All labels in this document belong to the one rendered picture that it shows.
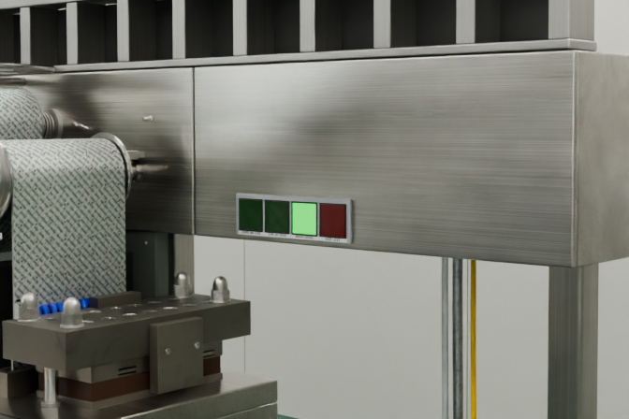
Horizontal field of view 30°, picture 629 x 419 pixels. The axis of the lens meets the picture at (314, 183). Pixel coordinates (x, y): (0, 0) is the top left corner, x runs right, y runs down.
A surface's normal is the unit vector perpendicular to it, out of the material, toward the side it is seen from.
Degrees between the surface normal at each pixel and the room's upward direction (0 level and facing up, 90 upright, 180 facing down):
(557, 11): 90
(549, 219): 90
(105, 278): 90
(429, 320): 90
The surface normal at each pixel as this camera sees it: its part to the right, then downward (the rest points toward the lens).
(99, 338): 0.76, 0.04
